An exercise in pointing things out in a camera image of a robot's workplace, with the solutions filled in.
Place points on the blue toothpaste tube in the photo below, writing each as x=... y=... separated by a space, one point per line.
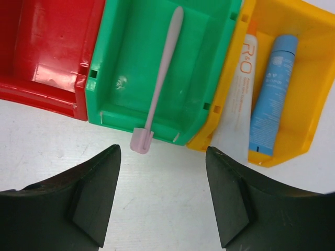
x=265 y=119

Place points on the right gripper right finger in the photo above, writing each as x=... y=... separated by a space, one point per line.
x=255 y=212

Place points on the red bin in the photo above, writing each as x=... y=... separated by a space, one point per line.
x=46 y=52

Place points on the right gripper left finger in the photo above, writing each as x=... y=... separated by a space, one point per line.
x=69 y=211

